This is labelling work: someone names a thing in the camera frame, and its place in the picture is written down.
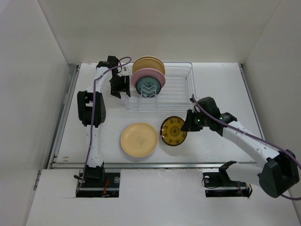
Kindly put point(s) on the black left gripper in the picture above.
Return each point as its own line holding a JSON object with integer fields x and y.
{"x": 124, "y": 86}

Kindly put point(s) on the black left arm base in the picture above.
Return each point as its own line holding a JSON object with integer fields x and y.
{"x": 98, "y": 182}

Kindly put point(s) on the beige plastic plate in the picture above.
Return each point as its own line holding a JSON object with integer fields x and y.
{"x": 147, "y": 63}

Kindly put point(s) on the blue patterned ceramic plate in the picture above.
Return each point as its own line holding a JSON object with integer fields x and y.
{"x": 148, "y": 86}

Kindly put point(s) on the yellow plastic plate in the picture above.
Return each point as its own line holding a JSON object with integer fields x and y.
{"x": 139, "y": 140}

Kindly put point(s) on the yellow patterned dark plate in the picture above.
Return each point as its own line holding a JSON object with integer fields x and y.
{"x": 170, "y": 131}

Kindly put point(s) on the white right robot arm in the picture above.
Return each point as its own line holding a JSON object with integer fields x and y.
{"x": 276, "y": 169}

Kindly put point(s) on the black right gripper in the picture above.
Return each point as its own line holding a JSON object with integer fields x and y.
{"x": 188, "y": 125}

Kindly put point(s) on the pink plastic plate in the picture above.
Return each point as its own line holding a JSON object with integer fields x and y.
{"x": 148, "y": 72}

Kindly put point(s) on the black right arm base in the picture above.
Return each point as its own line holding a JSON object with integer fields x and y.
{"x": 218, "y": 184}

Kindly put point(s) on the cream plastic plate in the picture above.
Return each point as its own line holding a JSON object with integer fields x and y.
{"x": 153, "y": 57}

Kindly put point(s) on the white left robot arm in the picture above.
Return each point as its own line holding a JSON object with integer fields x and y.
{"x": 92, "y": 111}

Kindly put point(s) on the white wire dish rack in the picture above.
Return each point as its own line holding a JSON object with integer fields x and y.
{"x": 173, "y": 99}

